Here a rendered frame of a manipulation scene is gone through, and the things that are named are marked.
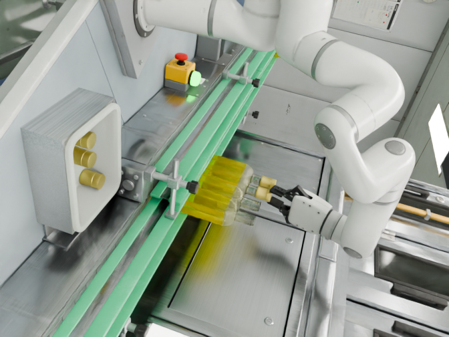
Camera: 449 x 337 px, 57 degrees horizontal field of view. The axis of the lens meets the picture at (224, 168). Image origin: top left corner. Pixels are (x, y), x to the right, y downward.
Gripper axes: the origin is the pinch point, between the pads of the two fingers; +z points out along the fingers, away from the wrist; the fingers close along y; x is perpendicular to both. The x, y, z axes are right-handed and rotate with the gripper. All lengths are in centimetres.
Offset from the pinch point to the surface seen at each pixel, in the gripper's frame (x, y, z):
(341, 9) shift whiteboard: -546, -81, 176
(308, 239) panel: -4.1, -12.8, -11.1
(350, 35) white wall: -554, -115, 154
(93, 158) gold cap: 42, 23, 23
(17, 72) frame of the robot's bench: 47, 38, 37
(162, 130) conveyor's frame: 16.1, 16.5, 28.4
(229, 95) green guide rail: -16.8, 14.6, 29.7
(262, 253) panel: 9.4, -13.0, -3.3
